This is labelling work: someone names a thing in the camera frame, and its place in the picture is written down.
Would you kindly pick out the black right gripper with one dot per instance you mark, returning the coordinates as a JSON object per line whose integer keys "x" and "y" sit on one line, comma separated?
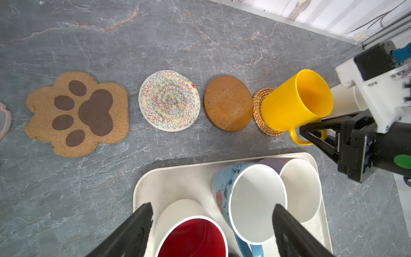
{"x": 346, "y": 139}

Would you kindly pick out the aluminium corner post right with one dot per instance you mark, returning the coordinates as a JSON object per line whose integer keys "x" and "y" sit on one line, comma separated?
{"x": 398, "y": 32}

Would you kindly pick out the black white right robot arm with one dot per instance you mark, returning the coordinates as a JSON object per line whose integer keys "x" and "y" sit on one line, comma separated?
{"x": 391, "y": 151}

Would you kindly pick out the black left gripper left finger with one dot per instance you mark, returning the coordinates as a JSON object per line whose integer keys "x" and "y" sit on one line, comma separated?
{"x": 130, "y": 238}

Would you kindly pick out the cork paw print coaster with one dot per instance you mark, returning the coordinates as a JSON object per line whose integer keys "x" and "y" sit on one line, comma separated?
{"x": 77, "y": 113}

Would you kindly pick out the white grey small mug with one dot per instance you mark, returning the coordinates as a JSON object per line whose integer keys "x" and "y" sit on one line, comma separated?
{"x": 302, "y": 183}

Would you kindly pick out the beige plastic tray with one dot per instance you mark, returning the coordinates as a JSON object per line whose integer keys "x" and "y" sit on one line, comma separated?
{"x": 163, "y": 186}

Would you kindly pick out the white grey round coaster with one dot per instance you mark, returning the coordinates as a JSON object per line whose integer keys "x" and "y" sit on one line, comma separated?
{"x": 169, "y": 101}

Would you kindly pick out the woven rattan round coaster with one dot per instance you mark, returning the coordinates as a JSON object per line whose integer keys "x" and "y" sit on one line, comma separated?
{"x": 257, "y": 101}

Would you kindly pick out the light blue mug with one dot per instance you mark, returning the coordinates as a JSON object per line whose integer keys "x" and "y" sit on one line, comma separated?
{"x": 246, "y": 195}

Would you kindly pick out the brown round wooden coaster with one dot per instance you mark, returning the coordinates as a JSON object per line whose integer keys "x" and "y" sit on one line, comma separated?
{"x": 228, "y": 104}

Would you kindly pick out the red inside white mug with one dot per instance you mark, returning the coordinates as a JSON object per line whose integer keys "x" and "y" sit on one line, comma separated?
{"x": 185, "y": 229}

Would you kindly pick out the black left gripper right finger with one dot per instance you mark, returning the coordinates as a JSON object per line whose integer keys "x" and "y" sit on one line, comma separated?
{"x": 292, "y": 239}

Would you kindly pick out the pink flower shaped coaster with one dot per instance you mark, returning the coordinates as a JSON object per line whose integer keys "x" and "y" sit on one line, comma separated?
{"x": 5, "y": 121}

